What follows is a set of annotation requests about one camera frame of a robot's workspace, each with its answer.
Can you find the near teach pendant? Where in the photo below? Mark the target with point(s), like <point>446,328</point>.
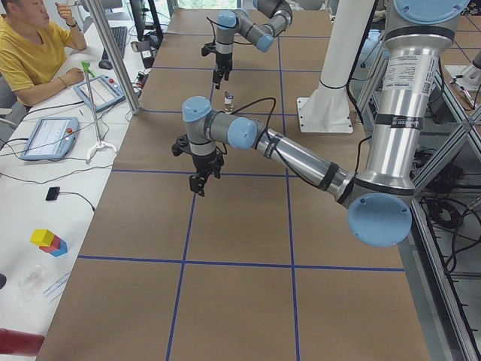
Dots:
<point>51,139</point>

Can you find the far teach pendant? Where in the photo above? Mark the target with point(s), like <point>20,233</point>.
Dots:
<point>105,91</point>

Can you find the person in yellow shirt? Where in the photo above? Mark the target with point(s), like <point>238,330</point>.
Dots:
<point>33,50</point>

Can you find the small black box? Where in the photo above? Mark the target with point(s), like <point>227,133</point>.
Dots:
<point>52,194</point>

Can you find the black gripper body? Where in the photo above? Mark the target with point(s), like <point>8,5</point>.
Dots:
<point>223,61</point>
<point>204,162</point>

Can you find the teach pendant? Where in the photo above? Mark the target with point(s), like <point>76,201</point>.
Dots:
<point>51,139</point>
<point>105,91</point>

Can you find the stacked coloured blocks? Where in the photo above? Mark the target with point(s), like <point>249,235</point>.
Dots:
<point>48,242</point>

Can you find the white stand with green clip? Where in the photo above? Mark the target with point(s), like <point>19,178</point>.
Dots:
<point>99,144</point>

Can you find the black keyboard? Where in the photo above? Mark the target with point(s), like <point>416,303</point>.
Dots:
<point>119,34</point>

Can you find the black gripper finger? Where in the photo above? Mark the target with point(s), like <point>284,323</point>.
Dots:
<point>198,180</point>
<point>220,74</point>

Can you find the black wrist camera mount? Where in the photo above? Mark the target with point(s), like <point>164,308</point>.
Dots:
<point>180,146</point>
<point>208,48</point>

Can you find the clear plastic bag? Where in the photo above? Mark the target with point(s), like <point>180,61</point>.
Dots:
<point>33,280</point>

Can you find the aluminium profile post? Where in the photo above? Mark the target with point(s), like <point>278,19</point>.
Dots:
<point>98,16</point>

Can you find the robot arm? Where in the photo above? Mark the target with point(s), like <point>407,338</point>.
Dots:
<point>377,199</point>
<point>237,21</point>

